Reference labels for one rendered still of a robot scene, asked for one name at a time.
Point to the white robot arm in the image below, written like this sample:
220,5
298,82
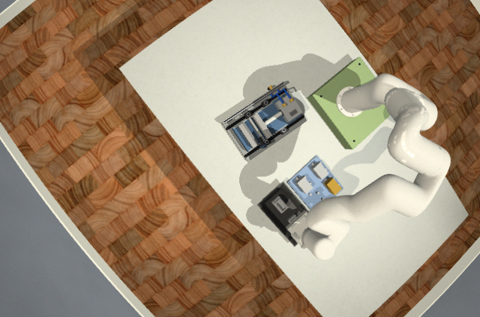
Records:
389,192

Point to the orange block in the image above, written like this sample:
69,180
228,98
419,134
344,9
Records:
332,186

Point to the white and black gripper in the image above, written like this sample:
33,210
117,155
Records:
296,237

